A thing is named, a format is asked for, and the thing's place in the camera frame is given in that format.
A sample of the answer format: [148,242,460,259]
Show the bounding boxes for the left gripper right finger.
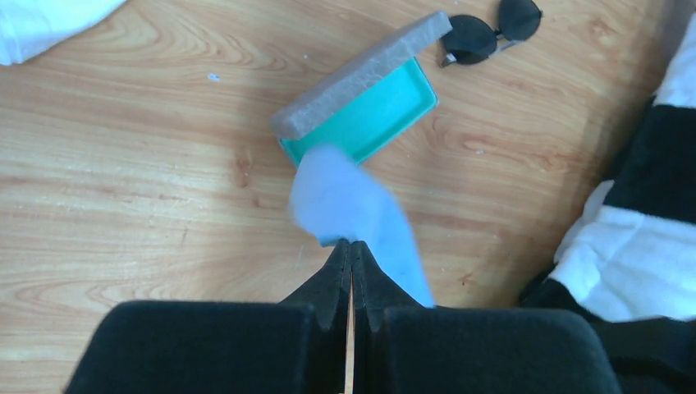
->
[350,242,620,393]

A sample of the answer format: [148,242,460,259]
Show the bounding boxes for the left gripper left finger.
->
[66,241,350,393]

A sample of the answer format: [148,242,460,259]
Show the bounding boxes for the light blue lens cloth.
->
[288,144,436,308]

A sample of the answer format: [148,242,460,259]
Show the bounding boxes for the grey glasses case green lining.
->
[269,11,452,165]

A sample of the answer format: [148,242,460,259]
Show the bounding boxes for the black sunglasses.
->
[440,0,543,68]

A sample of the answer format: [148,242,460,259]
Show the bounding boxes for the black white checkered blanket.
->
[519,18,695,393]

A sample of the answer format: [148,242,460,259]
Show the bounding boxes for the white crumpled cloth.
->
[1,0,125,66]

